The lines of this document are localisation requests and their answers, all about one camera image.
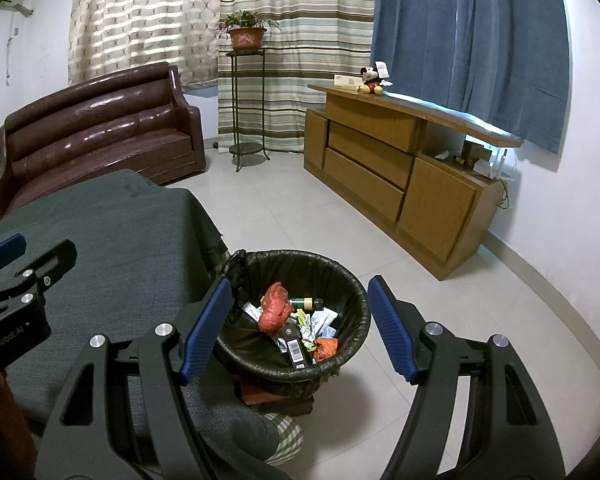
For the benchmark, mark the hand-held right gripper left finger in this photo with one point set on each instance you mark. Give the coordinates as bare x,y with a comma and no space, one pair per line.
205,332

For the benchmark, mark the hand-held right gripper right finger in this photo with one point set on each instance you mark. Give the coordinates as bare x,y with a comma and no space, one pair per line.
392,330

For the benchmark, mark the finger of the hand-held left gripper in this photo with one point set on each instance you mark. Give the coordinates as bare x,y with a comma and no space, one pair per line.
55,262
2,255

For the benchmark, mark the bin with black bag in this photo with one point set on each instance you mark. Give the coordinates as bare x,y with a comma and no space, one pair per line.
350,310

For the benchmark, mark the white and teal tube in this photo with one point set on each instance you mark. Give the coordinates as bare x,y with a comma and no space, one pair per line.
326,321

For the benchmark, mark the orange plastic bag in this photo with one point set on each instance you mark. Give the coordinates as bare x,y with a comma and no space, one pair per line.
326,349

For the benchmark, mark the red plastic bag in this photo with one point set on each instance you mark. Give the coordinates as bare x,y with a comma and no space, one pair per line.
275,310

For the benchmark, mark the white green wrapper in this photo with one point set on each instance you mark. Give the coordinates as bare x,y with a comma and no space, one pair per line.
306,332

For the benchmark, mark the green bottle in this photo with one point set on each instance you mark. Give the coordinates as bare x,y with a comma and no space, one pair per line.
305,303

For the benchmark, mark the dark box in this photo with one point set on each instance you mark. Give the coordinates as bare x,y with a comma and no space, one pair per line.
295,350

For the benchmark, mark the table with dark cloth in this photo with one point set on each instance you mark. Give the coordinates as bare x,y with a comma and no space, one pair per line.
120,240

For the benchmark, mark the red wooden stool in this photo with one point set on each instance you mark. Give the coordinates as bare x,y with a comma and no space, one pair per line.
275,402

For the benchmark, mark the green checked cloth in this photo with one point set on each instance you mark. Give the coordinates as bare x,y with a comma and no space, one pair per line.
285,437

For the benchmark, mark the brown leather sofa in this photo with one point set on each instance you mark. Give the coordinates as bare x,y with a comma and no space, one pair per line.
95,125

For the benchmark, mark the wooden cabinet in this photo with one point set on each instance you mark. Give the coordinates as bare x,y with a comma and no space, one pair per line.
370,160

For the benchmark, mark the black metal plant stand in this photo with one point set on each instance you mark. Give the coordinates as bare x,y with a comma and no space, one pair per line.
247,150

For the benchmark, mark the white router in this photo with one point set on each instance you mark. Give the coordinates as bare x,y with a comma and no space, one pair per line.
492,166

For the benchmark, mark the small brown box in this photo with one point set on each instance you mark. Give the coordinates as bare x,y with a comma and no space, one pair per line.
475,151

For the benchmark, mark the plush mouse toy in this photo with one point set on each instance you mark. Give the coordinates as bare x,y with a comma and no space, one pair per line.
371,79

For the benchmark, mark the white flat box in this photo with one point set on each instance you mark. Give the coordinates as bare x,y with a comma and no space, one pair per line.
346,82

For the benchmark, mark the beige patterned curtain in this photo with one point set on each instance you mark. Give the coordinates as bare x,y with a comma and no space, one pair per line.
145,15

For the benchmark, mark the striped curtain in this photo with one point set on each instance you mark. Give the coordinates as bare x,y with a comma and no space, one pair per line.
310,60

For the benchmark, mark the blue curtain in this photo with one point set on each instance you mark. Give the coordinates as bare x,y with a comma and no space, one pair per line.
470,45

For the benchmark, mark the potted plant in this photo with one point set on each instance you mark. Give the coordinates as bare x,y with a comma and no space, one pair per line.
246,37

